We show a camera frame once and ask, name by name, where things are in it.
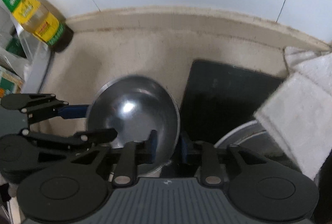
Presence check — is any steel bowl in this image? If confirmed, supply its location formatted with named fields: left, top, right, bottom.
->
left=85, top=75, right=180, bottom=176

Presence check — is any black gas stove top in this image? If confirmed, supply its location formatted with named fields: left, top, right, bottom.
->
left=180, top=59, right=284, bottom=144

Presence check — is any green yellow oil bottle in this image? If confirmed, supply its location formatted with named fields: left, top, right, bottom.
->
left=2, top=0, right=74, bottom=53

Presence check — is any white cloth on stove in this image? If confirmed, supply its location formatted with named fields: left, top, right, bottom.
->
left=254, top=46, right=331, bottom=180

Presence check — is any steel pot lid black knob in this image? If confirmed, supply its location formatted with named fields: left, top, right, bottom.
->
left=214, top=120, right=272, bottom=153

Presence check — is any white rotating condiment rack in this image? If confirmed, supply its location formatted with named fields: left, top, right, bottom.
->
left=1, top=7, right=52, bottom=94

